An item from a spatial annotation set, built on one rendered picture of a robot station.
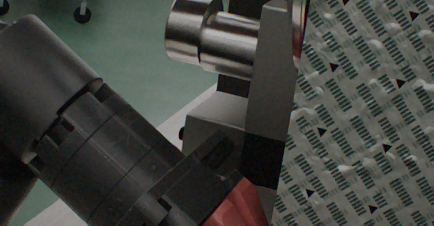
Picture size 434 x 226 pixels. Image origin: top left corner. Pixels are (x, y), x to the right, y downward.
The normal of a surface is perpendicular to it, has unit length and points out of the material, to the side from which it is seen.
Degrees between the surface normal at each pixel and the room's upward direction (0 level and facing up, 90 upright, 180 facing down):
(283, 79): 90
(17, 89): 66
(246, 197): 51
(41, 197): 0
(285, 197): 90
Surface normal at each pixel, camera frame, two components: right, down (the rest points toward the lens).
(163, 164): 0.44, -0.57
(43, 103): 0.05, -0.16
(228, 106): 0.14, -0.94
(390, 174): -0.33, 0.27
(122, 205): -0.20, 0.11
